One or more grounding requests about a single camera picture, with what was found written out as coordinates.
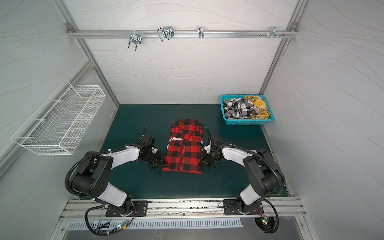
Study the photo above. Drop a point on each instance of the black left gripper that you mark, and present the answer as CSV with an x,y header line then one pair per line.
x,y
159,160

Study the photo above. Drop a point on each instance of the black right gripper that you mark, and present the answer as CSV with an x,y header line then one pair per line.
x,y
208,155

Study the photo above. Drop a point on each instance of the red black plaid shirt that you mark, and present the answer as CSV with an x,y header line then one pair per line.
x,y
185,147

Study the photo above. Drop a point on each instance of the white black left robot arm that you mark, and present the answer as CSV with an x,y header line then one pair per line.
x,y
89,177

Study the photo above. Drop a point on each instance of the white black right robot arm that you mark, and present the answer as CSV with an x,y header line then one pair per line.
x,y
265,176

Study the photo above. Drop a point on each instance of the teal plastic basket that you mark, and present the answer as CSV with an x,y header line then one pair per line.
x,y
245,122

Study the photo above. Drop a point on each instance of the black white checkered shirt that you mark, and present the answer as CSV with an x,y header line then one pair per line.
x,y
238,108

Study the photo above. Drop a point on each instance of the yellow plaid shirt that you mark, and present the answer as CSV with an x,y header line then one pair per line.
x,y
260,109

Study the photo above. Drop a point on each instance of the white vent grille strip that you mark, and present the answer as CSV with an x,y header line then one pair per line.
x,y
149,224

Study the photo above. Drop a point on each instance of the metal u-bolt hook left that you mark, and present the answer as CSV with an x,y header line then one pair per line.
x,y
135,40

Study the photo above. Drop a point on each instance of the metal u-bolt hook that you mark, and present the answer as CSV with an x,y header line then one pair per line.
x,y
135,40
165,32

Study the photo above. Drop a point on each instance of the metal clip hook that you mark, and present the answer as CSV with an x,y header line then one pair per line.
x,y
200,32

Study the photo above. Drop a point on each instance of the metal u-bolt hook middle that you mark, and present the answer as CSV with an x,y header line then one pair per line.
x,y
165,32

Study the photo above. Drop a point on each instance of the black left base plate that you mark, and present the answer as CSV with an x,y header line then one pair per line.
x,y
129,209

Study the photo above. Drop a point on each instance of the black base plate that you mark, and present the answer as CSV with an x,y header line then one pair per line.
x,y
129,209
233,207

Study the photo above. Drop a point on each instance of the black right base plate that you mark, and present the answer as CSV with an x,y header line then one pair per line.
x,y
233,207

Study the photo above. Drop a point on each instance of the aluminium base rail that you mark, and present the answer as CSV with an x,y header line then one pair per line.
x,y
184,208

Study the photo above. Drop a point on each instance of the white wire basket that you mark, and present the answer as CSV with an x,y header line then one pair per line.
x,y
57,127

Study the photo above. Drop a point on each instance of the aluminium horizontal rail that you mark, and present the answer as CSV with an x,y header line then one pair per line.
x,y
179,34

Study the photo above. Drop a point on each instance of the metal bracket hook right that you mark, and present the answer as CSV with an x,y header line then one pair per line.
x,y
273,34

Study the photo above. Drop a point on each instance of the right aluminium corner post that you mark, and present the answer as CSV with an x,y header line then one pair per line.
x,y
291,27

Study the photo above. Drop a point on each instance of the aluminium corner frame post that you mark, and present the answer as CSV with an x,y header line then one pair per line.
x,y
68,19

